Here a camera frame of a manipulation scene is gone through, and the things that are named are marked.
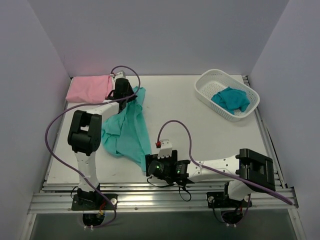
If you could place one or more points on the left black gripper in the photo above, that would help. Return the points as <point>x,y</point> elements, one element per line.
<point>122,95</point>

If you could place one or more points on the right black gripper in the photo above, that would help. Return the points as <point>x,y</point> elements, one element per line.
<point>149,160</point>

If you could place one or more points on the mint green t shirt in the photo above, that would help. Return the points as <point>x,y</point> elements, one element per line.
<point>126,134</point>

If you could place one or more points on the white perforated plastic basket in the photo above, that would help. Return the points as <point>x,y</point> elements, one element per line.
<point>215,80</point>

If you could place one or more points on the dark teal t shirt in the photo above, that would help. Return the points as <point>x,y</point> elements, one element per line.
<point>231,100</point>

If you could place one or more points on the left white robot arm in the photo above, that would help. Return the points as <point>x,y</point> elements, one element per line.
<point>85,136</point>

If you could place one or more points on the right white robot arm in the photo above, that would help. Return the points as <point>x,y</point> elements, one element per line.
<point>249,171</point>

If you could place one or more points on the folded pink t shirt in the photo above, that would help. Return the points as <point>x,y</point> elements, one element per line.
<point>89,89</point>

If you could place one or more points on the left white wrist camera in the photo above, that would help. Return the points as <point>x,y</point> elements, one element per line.
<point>120,74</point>

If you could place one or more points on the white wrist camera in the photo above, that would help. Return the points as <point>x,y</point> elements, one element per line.
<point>165,148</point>
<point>120,74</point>

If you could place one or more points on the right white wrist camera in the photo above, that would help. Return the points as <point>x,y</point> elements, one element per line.
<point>165,148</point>

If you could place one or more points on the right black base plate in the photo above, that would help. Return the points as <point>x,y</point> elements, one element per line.
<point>218,200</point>

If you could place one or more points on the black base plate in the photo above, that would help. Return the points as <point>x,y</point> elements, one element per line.
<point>218,200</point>
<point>94,201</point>

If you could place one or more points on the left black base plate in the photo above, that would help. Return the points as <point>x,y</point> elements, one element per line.
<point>94,201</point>

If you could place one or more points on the aluminium rail frame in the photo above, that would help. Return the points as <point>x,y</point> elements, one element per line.
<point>172,111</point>

